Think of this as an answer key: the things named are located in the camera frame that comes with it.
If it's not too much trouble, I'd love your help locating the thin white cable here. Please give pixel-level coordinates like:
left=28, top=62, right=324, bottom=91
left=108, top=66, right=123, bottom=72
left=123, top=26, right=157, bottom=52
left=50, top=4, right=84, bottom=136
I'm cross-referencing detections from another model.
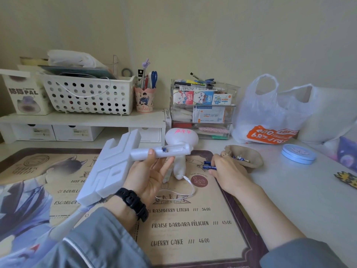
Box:
left=57, top=76, right=112, bottom=98

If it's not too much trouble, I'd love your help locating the beige fabric pouch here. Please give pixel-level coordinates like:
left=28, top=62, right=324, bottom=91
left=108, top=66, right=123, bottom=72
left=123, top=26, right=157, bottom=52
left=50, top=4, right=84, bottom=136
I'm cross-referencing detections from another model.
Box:
left=224, top=145, right=264, bottom=174

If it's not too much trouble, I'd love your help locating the black wristwatch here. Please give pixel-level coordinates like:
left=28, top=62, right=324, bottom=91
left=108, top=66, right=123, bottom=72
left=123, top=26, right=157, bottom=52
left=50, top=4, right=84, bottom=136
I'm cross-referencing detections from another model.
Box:
left=114, top=188, right=149, bottom=223

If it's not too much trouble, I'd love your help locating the purple topped pen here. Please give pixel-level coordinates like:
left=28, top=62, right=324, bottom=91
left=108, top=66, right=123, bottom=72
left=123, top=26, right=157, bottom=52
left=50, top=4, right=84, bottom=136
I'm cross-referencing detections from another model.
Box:
left=140, top=59, right=151, bottom=90

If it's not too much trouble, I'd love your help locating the white round-head light stick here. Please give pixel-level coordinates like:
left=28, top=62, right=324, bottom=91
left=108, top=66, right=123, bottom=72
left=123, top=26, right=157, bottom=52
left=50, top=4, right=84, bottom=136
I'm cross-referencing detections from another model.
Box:
left=164, top=127, right=200, bottom=184

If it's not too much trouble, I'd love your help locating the person's left hand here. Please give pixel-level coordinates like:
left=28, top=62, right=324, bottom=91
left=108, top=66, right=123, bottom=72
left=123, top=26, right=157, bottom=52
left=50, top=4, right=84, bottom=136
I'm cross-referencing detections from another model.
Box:
left=122, top=149, right=175, bottom=210

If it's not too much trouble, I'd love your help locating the light blue round tin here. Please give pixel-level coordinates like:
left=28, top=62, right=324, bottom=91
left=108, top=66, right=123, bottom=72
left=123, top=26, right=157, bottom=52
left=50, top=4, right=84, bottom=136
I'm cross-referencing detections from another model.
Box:
left=281, top=144, right=317, bottom=165

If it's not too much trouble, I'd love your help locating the white blue medicine box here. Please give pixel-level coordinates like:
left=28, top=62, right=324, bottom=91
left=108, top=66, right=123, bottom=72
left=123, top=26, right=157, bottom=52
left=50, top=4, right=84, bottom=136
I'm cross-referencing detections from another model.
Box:
left=192, top=106, right=226, bottom=124

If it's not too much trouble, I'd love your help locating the blue cartoon medicine box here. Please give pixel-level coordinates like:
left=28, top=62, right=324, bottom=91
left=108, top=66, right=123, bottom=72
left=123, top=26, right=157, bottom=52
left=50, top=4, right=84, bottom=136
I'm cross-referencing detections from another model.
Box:
left=193, top=90, right=215, bottom=106

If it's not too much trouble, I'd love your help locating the pink printed pen cup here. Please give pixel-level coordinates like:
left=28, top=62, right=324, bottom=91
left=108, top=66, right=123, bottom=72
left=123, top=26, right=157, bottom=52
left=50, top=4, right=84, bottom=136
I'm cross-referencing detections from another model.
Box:
left=134, top=86, right=157, bottom=114

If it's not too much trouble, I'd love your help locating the white cat print box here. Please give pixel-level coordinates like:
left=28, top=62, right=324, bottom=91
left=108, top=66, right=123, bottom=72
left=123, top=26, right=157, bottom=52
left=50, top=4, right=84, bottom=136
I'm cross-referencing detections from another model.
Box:
left=0, top=68, right=54, bottom=116

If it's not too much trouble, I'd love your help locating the white labelled drawer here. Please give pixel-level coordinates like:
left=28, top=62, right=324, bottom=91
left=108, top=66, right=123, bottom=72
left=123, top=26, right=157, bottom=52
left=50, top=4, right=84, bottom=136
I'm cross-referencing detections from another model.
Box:
left=52, top=125, right=104, bottom=142
left=11, top=124, right=57, bottom=142

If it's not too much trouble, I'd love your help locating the printed menu desk mat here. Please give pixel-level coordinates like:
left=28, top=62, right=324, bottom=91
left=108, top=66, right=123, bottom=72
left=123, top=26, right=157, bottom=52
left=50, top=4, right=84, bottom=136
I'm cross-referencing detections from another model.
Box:
left=0, top=148, right=269, bottom=268

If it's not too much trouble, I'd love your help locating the white angular light stick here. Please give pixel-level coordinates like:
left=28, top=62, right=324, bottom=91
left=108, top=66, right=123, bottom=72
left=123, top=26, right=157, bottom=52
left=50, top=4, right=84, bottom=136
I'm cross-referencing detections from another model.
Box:
left=75, top=128, right=194, bottom=207

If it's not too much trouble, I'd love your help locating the clear stacked drawer organizer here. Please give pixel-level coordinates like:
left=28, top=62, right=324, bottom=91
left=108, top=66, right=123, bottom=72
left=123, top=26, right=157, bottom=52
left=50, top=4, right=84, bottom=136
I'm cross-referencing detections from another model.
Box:
left=170, top=79, right=241, bottom=140

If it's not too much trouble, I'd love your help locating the small white plain drawer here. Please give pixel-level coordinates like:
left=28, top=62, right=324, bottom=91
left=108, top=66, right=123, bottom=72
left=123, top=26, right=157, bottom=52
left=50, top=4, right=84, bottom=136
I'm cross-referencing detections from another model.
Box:
left=136, top=127, right=163, bottom=143

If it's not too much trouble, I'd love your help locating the crumpled white plastic bag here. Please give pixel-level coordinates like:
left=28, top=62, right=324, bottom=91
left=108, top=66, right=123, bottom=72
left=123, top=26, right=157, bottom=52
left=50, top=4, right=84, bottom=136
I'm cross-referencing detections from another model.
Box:
left=47, top=50, right=109, bottom=69

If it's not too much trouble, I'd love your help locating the purple printed pouch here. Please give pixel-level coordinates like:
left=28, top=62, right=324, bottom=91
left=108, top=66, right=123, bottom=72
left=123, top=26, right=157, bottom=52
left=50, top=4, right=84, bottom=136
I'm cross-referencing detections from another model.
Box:
left=335, top=136, right=357, bottom=173

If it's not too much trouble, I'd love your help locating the dark teal folder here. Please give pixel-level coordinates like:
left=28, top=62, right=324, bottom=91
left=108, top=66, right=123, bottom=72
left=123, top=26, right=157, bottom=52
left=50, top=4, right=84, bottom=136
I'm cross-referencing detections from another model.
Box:
left=38, top=65, right=117, bottom=80

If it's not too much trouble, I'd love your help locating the pink cartoon medicine box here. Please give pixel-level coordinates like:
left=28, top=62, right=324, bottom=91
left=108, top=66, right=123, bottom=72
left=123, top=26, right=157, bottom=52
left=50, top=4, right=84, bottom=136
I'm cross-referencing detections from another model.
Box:
left=172, top=89, right=195, bottom=105

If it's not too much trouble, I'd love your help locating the white orange small box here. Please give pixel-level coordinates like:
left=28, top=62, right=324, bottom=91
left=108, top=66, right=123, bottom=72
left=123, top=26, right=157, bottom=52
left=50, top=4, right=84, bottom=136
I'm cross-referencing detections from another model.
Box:
left=212, top=93, right=233, bottom=106

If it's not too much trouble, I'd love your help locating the person's right forearm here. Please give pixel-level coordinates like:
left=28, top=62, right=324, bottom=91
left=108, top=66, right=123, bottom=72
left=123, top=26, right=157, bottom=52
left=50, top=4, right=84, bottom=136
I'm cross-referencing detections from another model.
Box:
left=234, top=178, right=350, bottom=268

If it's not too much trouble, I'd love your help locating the person's right hand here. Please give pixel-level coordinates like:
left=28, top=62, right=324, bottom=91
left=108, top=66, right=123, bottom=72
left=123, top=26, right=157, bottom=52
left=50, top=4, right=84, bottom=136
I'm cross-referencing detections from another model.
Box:
left=208, top=153, right=254, bottom=197

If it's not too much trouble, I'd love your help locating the white desk shelf riser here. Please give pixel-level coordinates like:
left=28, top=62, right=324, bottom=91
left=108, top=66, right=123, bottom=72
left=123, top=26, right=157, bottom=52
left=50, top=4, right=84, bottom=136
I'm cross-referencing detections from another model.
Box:
left=0, top=109, right=167, bottom=145

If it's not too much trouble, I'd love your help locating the bunch of pens and markers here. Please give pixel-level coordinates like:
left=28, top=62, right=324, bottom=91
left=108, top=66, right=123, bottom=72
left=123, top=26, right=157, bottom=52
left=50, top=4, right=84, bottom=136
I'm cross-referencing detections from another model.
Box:
left=174, top=72, right=217, bottom=88

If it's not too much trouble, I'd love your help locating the yellow black sticker badge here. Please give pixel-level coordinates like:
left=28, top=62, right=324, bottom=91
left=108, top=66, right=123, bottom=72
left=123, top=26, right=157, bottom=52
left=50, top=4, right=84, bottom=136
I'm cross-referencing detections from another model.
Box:
left=334, top=171, right=357, bottom=189

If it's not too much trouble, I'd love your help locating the person's left forearm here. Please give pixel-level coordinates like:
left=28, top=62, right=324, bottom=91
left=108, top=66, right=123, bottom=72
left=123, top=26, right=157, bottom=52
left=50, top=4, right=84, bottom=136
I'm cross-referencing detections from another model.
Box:
left=25, top=190, right=153, bottom=268

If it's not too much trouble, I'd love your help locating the white perforated plastic basket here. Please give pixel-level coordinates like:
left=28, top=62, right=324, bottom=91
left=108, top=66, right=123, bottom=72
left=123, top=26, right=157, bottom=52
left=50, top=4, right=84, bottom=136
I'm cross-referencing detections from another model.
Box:
left=38, top=73, right=138, bottom=116

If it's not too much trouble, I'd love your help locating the white plastic bag orange print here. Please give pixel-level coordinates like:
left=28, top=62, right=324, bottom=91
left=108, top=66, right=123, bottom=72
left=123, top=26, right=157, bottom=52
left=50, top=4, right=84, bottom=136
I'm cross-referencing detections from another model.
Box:
left=231, top=74, right=315, bottom=145

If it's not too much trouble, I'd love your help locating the white wrist strap cord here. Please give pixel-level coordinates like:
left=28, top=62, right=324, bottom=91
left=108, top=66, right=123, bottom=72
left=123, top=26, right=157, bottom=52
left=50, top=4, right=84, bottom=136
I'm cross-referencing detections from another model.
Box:
left=154, top=175, right=196, bottom=202

